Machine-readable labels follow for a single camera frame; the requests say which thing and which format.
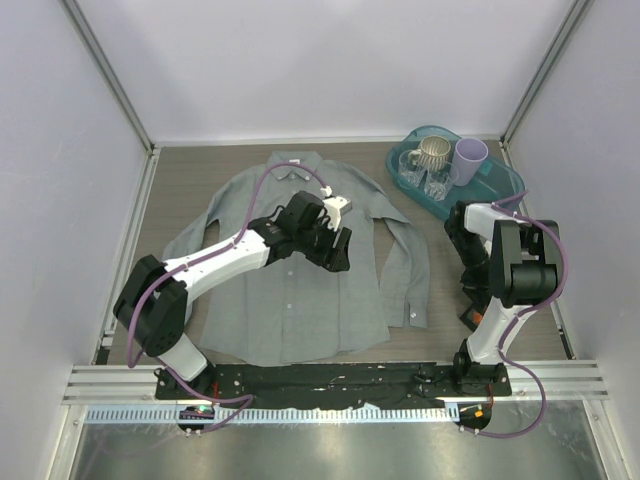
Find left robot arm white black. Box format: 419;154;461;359
113;191;352;399

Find purple plastic cup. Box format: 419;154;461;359
452;138;489;186

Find clear glass mug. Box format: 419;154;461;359
398;150;426;187

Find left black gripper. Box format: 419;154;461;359
295;215;350;272

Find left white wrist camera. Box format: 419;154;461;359
320;186;352;231

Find grey button-up shirt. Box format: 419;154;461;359
163;151;430;366

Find clear drinking glass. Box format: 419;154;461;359
424;162;458;202

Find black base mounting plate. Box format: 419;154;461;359
153;360;514;412

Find small black square frame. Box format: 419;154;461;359
459;305;483;332

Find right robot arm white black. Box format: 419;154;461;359
444;201;567;395

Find white slotted cable duct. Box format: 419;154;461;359
85;404;459;425

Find ribbed metallic mug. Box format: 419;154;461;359
418;135;452;172

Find teal plastic basin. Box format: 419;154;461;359
385;124;526;221

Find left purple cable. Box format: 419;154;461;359
124;162;332;435

